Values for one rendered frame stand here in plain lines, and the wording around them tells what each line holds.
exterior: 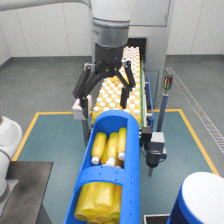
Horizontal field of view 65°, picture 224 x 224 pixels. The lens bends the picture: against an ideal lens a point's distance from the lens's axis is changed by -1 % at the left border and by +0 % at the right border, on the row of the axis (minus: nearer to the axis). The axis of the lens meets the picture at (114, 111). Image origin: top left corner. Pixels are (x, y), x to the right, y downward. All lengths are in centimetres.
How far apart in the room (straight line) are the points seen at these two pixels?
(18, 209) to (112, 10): 89
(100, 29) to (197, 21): 524
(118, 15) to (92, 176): 57
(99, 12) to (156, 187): 197
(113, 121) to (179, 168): 148
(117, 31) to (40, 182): 84
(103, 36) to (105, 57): 5
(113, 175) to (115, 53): 47
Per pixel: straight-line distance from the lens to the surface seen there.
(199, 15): 561
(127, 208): 71
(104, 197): 73
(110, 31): 44
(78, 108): 132
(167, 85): 145
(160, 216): 189
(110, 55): 46
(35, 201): 100
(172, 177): 231
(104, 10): 43
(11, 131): 99
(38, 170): 110
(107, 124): 112
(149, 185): 219
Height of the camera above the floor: 184
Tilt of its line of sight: 36 degrees down
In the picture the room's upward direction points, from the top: straight up
